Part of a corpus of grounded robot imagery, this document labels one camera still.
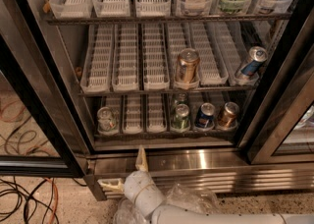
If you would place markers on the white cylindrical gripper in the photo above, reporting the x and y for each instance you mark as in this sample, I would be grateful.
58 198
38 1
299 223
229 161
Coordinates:
138 184

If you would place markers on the silver 7up can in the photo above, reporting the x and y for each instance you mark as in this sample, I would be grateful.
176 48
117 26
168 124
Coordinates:
106 119

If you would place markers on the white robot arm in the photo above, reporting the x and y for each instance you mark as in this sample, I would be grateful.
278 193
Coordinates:
169 214

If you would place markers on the green soda can front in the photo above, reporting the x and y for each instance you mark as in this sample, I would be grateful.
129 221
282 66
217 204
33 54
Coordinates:
180 117

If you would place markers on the green soda can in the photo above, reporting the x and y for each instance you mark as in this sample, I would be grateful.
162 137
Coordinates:
179 98
180 117

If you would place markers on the green soda can behind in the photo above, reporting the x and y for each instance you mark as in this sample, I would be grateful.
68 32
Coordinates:
179 98

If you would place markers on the blue soda can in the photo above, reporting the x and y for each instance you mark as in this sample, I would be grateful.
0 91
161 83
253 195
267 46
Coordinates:
205 117

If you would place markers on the left glass fridge door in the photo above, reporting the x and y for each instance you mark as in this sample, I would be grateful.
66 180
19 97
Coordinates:
38 60

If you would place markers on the glass fridge door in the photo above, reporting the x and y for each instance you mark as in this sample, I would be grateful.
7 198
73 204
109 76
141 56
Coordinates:
285 93
38 60

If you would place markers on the steel fridge base grille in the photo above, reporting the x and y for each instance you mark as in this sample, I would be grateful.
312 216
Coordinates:
219 170

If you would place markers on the copper can bottom shelf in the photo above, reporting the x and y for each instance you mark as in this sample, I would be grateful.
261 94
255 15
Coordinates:
227 115

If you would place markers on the gold can middle shelf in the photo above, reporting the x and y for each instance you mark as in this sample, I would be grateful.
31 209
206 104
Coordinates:
187 64

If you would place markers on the right glass fridge door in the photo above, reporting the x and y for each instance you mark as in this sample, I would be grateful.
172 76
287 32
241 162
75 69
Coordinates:
285 93

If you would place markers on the blue silver slim can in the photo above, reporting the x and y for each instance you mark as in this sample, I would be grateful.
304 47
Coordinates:
257 56

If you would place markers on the crumpled clear plastic bag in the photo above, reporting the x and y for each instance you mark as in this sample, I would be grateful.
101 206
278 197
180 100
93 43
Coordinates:
177 195

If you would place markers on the bottom wire shelf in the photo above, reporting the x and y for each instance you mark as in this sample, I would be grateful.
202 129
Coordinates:
167 135

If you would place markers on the wire shelf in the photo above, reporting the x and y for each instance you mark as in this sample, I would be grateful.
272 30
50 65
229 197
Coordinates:
164 20
167 135
176 90

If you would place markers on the middle wire shelf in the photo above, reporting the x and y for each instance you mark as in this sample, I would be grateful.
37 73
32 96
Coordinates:
176 90

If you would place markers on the top wire shelf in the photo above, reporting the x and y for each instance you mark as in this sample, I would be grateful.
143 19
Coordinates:
164 20

